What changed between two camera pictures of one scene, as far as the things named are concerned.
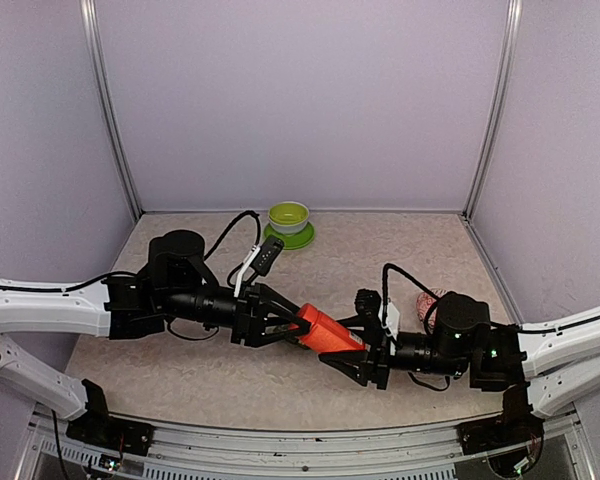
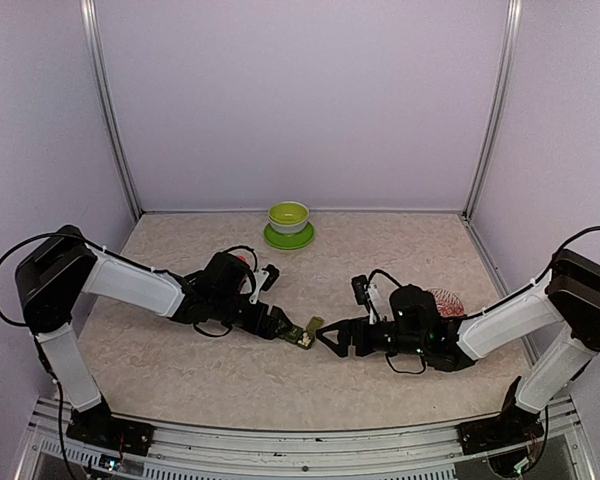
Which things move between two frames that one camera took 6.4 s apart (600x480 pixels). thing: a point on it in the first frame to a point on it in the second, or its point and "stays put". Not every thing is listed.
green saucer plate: x=295 y=240 stays put
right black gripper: x=377 y=362 to x=346 y=333
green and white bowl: x=288 y=217 stays put
